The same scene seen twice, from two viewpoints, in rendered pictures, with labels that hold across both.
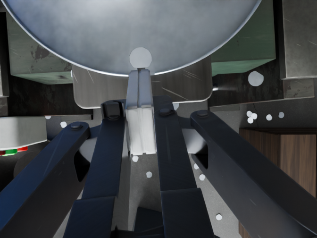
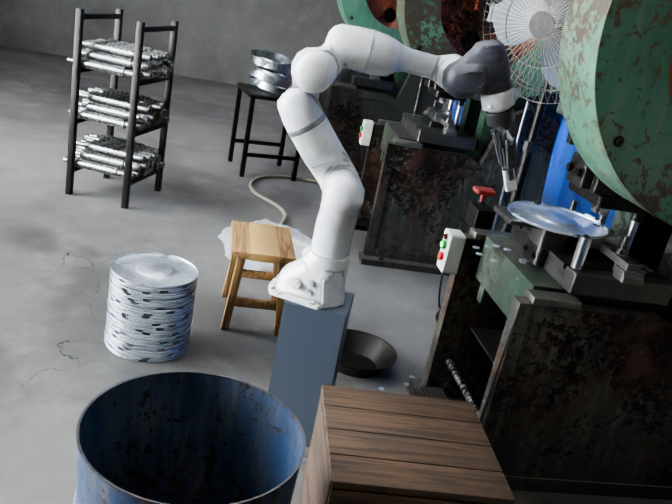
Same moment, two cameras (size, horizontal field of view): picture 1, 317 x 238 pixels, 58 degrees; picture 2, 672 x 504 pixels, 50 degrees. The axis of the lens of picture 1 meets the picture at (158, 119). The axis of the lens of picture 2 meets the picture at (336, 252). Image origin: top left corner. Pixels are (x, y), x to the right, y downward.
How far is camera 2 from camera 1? 206 cm
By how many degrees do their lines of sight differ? 71
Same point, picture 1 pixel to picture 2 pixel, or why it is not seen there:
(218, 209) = not seen: hidden behind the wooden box
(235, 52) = (529, 277)
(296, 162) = (448, 407)
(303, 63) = (536, 293)
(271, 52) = (536, 285)
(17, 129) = (459, 238)
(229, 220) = not seen: hidden behind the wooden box
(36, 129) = (453, 258)
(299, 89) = (522, 299)
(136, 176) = not seen: hidden behind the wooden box
